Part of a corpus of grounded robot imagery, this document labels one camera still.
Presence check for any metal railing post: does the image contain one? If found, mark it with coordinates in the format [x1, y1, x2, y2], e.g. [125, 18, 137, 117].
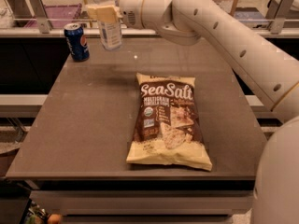
[266, 0, 294, 35]
[29, 0, 51, 34]

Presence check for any blue pepsi can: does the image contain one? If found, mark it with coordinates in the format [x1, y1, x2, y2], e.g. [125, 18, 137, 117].
[64, 23, 90, 62]

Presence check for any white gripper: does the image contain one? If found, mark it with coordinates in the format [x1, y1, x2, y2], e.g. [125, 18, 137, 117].
[86, 0, 145, 29]

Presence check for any purple plastic crate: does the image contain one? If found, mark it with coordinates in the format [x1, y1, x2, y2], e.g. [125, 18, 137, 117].
[25, 3, 82, 29]

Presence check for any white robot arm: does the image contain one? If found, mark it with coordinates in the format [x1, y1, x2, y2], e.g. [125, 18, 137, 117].
[87, 0, 299, 224]

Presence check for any metal railing post left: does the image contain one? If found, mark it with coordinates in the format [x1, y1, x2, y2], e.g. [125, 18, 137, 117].
[29, 0, 51, 34]

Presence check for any clear plastic water bottle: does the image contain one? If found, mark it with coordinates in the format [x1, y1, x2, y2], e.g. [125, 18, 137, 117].
[94, 0, 121, 50]

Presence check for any metal railing post right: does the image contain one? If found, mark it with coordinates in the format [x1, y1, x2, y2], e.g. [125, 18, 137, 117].
[266, 0, 294, 35]

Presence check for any sea salt chips bag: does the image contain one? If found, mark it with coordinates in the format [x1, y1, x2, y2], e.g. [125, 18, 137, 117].
[126, 73, 212, 171]

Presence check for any orange fruit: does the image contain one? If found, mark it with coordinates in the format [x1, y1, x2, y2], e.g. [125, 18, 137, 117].
[47, 214, 62, 224]

